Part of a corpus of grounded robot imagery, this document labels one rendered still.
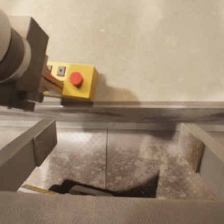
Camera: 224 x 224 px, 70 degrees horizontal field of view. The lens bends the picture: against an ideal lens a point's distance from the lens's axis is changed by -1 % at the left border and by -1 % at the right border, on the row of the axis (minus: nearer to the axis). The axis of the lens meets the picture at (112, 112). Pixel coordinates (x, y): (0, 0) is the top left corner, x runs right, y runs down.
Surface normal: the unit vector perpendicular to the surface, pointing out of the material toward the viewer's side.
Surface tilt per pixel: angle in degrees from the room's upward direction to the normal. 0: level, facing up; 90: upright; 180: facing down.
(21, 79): 90
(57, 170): 0
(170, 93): 0
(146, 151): 0
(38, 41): 90
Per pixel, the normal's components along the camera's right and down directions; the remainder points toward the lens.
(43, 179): -0.14, -0.13
